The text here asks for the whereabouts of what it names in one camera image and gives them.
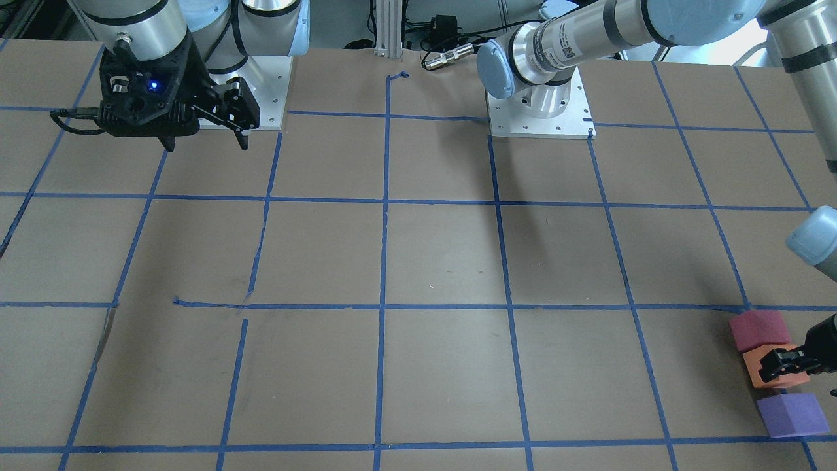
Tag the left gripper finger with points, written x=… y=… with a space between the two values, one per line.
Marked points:
x=780 y=361

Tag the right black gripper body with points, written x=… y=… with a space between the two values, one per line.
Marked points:
x=199 y=87

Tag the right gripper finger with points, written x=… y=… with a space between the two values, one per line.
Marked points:
x=168 y=142
x=232 y=105

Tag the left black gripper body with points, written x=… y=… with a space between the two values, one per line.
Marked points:
x=825 y=338

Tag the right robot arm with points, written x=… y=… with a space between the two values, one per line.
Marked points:
x=226 y=33

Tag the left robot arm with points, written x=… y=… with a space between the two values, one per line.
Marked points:
x=696 y=171

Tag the red foam cube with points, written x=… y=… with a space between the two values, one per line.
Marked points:
x=757 y=328

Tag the purple foam cube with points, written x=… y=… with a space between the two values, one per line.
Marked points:
x=792 y=414

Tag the silver metal cylinder connector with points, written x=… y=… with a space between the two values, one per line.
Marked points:
x=446 y=58

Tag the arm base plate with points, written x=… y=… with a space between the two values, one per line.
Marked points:
x=543 y=112
x=268 y=77

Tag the aluminium frame post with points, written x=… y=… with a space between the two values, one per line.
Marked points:
x=388 y=16

